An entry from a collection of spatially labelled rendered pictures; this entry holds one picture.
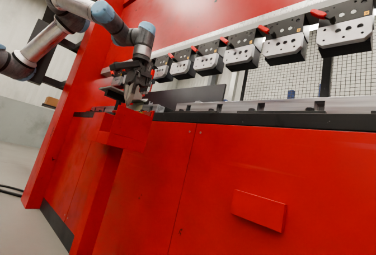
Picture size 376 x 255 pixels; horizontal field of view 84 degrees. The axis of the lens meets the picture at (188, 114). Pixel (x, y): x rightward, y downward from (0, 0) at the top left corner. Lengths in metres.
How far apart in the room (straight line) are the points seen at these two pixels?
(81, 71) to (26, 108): 6.24
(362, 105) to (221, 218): 0.54
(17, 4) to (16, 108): 3.31
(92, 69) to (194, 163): 1.74
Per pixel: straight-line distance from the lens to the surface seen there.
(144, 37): 0.93
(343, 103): 0.80
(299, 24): 0.98
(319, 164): 0.64
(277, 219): 0.64
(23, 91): 8.49
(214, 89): 1.78
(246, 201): 0.68
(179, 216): 0.86
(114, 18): 0.92
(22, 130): 8.43
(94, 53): 2.38
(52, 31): 1.33
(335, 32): 0.93
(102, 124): 0.88
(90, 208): 0.91
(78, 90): 2.26
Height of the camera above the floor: 0.67
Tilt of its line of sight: 13 degrees up
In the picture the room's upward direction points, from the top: 13 degrees clockwise
